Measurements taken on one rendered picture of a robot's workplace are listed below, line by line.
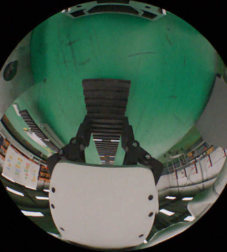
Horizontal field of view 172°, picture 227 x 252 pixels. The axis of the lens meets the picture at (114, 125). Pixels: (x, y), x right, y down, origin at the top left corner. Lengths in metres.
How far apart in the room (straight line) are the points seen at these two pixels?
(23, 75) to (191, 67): 0.27
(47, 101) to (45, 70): 0.06
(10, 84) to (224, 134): 0.41
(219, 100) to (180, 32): 0.18
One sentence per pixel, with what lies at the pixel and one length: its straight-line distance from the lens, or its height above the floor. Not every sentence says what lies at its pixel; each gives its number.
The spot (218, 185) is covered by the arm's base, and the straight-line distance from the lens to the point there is 0.42.
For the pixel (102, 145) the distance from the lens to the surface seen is 0.16.
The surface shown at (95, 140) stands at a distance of 0.15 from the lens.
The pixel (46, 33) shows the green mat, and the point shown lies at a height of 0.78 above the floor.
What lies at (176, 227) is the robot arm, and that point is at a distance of 0.54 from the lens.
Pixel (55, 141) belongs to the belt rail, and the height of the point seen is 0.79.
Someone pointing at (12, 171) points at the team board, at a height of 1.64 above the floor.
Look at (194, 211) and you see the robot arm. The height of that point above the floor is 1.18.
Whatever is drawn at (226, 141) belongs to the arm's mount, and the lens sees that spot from 0.26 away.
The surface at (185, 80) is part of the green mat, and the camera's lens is 0.16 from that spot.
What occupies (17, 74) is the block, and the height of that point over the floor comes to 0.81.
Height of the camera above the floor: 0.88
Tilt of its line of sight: 42 degrees down
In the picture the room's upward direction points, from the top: 180 degrees clockwise
